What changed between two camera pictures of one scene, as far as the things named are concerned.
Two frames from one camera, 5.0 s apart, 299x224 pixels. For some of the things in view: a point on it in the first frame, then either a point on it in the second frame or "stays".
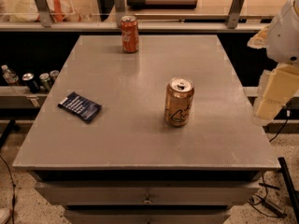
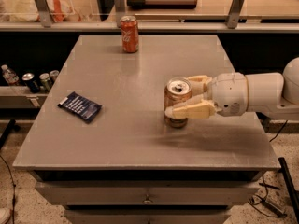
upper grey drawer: (149, 192) stays
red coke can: (130, 34) stays
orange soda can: (178, 100) stays
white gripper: (284, 42) → (229, 92)
